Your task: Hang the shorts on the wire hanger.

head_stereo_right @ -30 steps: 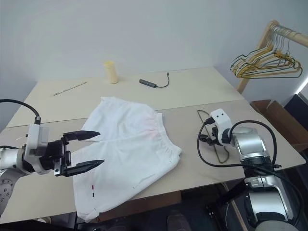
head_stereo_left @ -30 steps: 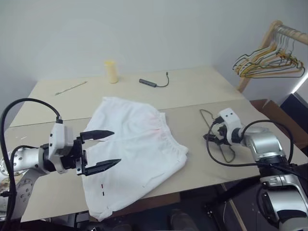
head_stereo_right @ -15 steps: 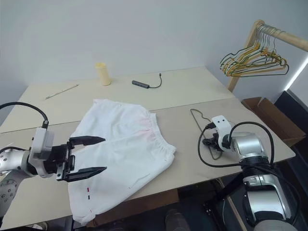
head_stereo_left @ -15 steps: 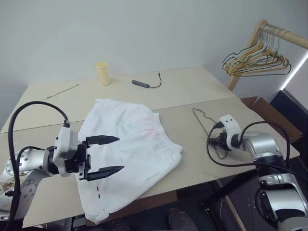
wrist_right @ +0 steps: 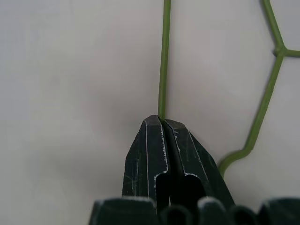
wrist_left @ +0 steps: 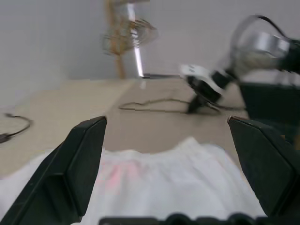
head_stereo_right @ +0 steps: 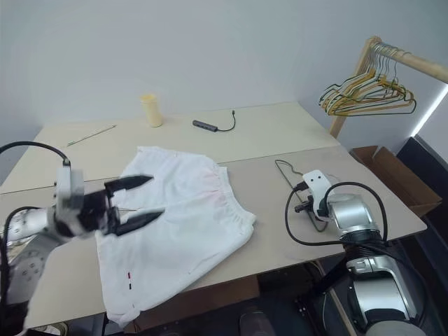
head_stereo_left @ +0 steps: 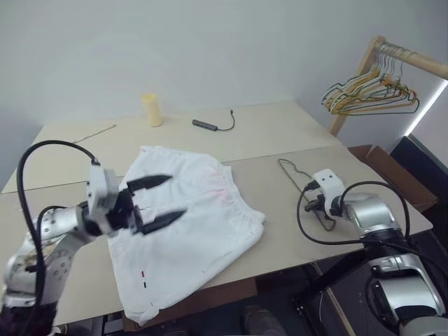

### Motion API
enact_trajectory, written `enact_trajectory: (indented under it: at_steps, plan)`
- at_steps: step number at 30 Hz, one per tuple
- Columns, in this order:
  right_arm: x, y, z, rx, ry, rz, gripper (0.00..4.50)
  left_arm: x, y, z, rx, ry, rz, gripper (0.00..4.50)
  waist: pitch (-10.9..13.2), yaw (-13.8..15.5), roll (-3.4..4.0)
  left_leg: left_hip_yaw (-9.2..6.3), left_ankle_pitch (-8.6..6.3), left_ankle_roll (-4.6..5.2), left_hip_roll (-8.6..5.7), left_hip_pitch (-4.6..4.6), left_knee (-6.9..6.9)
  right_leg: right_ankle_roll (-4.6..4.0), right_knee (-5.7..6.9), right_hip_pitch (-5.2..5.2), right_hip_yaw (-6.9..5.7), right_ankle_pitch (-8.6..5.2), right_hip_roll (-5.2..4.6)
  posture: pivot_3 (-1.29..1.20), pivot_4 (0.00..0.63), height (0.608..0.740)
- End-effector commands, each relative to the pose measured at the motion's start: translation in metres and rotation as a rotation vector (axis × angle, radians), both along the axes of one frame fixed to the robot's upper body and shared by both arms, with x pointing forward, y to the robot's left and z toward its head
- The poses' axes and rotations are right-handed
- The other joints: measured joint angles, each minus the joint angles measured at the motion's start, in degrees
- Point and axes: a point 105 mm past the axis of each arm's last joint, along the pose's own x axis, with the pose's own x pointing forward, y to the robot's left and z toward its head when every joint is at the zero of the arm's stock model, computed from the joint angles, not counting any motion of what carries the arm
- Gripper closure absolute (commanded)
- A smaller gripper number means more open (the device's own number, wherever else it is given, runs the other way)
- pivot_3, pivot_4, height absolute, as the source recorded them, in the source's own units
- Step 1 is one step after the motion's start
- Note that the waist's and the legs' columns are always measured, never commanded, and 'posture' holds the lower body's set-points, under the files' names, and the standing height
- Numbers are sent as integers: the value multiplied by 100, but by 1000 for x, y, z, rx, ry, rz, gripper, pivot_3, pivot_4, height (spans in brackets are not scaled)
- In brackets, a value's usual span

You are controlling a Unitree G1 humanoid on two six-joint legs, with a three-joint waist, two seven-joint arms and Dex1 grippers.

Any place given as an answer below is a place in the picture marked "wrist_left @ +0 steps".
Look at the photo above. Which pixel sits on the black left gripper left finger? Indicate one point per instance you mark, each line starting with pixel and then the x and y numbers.
pixel 58 178

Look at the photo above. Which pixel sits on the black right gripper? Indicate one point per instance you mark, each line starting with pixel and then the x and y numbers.
pixel 205 90

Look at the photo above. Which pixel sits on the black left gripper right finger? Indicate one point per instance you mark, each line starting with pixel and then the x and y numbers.
pixel 264 164

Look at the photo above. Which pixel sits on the white shorts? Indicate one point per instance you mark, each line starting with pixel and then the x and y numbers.
pixel 168 182

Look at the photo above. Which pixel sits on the dark robot torso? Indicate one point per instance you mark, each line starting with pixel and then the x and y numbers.
pixel 272 103

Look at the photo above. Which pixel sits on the silver metal pole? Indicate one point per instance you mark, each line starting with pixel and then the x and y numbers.
pixel 138 56

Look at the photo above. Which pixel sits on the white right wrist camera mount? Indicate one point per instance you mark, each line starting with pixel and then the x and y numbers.
pixel 199 71

